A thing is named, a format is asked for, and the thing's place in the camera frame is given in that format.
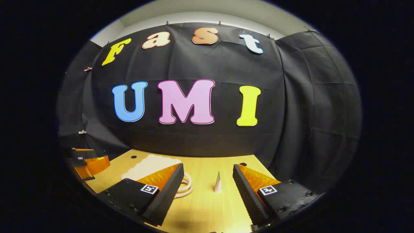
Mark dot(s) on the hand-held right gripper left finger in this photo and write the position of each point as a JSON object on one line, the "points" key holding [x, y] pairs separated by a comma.
{"points": [[168, 191]]}

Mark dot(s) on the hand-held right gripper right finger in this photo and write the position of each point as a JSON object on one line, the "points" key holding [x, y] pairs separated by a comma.
{"points": [[247, 194]]}

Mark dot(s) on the black backdrop cloth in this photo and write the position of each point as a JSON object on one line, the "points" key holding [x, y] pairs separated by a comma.
{"points": [[226, 64]]}

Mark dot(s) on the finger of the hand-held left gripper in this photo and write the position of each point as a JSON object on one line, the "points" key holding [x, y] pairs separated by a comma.
{"points": [[95, 165], [81, 153]]}

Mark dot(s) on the cream pink suitcase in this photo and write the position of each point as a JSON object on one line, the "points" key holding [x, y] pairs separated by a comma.
{"points": [[148, 166]]}

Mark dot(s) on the plain white cream tube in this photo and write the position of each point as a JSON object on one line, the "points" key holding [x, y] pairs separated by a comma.
{"points": [[218, 185]]}

